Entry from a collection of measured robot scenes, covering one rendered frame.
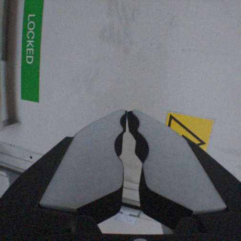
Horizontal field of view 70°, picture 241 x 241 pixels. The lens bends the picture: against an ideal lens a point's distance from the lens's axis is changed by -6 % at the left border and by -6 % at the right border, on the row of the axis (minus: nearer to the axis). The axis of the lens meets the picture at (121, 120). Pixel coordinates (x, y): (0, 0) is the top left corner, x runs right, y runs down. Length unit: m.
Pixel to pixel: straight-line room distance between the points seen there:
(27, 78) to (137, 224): 0.36
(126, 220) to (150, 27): 0.38
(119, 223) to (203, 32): 0.41
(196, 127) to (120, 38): 0.13
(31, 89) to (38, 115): 0.04
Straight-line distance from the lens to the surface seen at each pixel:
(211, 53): 0.21
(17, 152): 0.53
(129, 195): 0.43
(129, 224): 0.46
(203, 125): 0.21
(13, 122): 0.31
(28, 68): 0.29
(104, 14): 0.24
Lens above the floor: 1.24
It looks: 12 degrees down
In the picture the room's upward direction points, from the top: 100 degrees clockwise
